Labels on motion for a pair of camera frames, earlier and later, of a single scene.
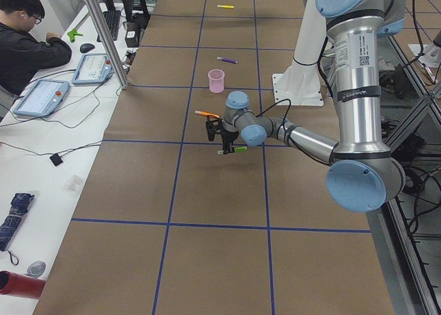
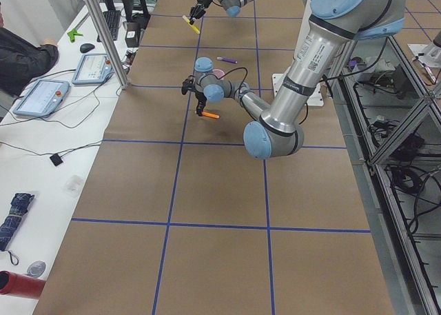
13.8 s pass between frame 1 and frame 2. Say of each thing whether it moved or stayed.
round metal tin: stayed
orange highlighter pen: stayed
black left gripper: moved
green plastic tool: stayed
